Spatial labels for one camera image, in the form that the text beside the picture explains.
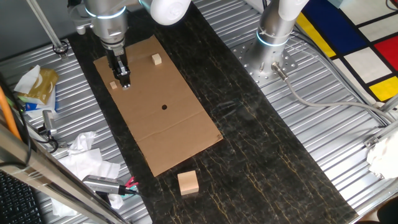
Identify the black keyboard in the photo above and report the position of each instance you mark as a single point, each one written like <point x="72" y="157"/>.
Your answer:
<point x="15" y="202"/>

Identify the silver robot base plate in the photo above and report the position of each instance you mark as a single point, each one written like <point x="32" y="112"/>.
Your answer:
<point x="248" y="67"/>

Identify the yellow tissue pack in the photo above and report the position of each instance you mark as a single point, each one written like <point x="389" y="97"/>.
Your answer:
<point x="43" y="87"/>

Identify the thin metal pole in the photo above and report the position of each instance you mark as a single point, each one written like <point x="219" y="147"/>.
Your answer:
<point x="46" y="26"/>

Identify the white crumpled cloth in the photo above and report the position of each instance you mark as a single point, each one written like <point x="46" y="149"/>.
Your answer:
<point x="384" y="155"/>

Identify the crumpled white tissue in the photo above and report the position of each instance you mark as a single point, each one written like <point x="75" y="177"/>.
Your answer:
<point x="81" y="141"/>

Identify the red clothespin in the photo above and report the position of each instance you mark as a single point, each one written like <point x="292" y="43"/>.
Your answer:
<point x="131" y="182"/>

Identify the blue white tissue pack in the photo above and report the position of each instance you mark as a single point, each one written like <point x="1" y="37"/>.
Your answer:
<point x="34" y="107"/>

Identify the silver camera on mount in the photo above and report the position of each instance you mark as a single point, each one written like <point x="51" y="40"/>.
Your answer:
<point x="48" y="119"/>

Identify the teal clothespin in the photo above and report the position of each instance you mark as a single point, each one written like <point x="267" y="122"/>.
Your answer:
<point x="133" y="188"/>

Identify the brown cardboard sheet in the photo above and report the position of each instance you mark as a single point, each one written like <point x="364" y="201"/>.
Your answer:
<point x="174" y="133"/>

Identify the colourful rectangle pattern mat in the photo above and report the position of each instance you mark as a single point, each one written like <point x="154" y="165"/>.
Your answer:
<point x="332" y="25"/>

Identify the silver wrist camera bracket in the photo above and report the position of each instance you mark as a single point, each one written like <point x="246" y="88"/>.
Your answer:
<point x="77" y="18"/>

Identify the small wooden cube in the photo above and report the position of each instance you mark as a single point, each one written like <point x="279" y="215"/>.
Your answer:
<point x="113" y="85"/>

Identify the aluminium frame beam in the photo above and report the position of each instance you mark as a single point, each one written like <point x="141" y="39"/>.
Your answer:
<point x="46" y="174"/>

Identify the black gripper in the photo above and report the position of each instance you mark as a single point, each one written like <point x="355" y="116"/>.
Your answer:
<point x="115" y="59"/>

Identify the aluminium frame profile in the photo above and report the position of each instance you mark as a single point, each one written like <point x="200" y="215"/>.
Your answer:
<point x="382" y="132"/>

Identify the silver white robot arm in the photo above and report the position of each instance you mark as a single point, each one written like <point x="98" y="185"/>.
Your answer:
<point x="109" y="18"/>

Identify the orange tube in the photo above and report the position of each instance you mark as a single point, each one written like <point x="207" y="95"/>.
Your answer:
<point x="7" y="113"/>

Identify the large wooden block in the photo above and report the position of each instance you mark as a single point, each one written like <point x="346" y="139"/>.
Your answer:
<point x="188" y="183"/>

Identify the ribbed silver camera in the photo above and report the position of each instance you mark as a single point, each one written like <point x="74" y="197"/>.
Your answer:
<point x="99" y="183"/>

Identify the medium wooden cube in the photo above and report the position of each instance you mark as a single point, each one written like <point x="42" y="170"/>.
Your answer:
<point x="156" y="59"/>

